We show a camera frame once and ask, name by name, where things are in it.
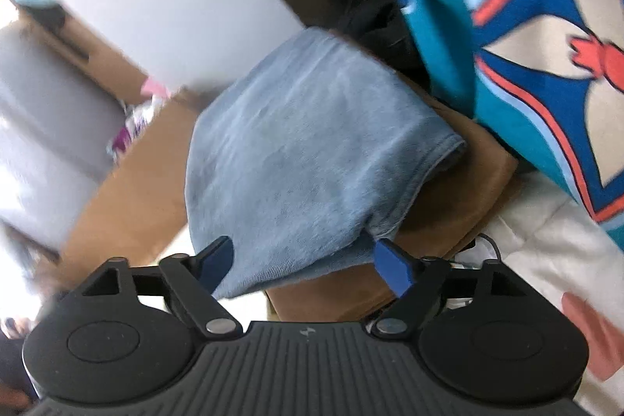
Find brown cardboard sheet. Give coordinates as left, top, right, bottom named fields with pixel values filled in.
left=46, top=90, right=208, bottom=288

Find light blue denim shorts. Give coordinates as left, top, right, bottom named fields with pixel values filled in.
left=185, top=27, right=466, bottom=299

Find folded brown garment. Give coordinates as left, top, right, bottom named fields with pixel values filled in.
left=266, top=82, right=521, bottom=322

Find cream bear print bedsheet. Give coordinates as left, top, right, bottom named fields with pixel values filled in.
left=155, top=171, right=624, bottom=416

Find black garment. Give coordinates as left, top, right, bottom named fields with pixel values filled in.
left=1, top=319, right=38, bottom=415

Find purple white refill pouch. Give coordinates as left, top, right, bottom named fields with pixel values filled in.
left=107, top=78, right=171, bottom=165

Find upright brown cardboard box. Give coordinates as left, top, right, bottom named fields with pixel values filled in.
left=18, top=5, right=147, bottom=104

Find teal patterned cloth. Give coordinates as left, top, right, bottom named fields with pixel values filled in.
left=398, top=0, right=623, bottom=242

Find grey plastic wrapped mattress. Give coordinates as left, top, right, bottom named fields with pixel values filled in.
left=1, top=20, right=125, bottom=250

